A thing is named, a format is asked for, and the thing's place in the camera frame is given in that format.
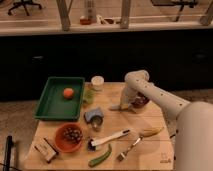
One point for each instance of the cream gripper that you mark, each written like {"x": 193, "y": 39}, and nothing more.
{"x": 125, "y": 104}

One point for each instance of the grey towel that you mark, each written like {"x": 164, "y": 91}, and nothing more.
{"x": 118, "y": 108}

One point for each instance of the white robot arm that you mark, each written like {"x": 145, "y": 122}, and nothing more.
{"x": 194, "y": 137}

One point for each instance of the dark red bowl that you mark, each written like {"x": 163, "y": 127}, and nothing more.
{"x": 140, "y": 101}

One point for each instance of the small metal cup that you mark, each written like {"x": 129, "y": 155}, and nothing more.
{"x": 96, "y": 123}

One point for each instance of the white lidded jar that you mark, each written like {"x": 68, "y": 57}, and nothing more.
{"x": 97, "y": 83}

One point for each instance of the green glass cup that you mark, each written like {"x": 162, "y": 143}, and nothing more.
{"x": 88, "y": 96}

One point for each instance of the yellow banana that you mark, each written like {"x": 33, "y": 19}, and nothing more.
{"x": 151, "y": 132}

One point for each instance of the orange fruit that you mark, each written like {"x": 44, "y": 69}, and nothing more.
{"x": 68, "y": 93}

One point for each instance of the green cucumber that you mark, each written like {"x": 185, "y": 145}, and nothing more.
{"x": 98, "y": 160}

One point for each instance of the orange bowl with grapes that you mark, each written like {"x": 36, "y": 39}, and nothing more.
{"x": 68, "y": 138}

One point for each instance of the green plastic tray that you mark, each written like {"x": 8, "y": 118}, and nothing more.
{"x": 53, "y": 106}

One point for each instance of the red object on shelf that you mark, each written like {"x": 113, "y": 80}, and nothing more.
{"x": 84, "y": 21}

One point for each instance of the small cardboard box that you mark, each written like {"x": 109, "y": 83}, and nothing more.
{"x": 47, "y": 151}

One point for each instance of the white bottle on shelf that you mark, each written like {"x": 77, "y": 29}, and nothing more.
{"x": 91, "y": 11}

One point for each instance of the black office chair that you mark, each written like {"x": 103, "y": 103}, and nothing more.
{"x": 24, "y": 3}

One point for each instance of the white handled brush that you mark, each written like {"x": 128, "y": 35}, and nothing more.
{"x": 94, "y": 143}

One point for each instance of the black stand post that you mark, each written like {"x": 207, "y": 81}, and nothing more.
{"x": 7, "y": 155}

